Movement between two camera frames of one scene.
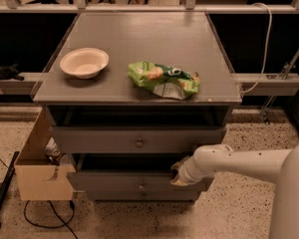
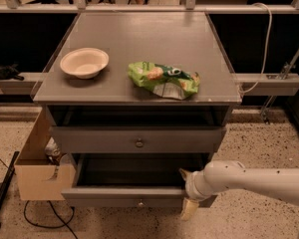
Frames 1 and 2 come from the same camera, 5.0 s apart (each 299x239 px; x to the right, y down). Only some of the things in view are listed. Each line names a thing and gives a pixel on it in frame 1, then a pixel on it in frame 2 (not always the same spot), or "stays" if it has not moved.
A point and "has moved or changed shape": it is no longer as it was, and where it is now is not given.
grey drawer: x=127 y=173 has moved or changed shape
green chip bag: x=167 y=82 stays
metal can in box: x=52 y=150 stays
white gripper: x=185 y=174 -> x=190 y=186
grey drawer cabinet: x=131 y=97 stays
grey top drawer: x=136 y=139 stays
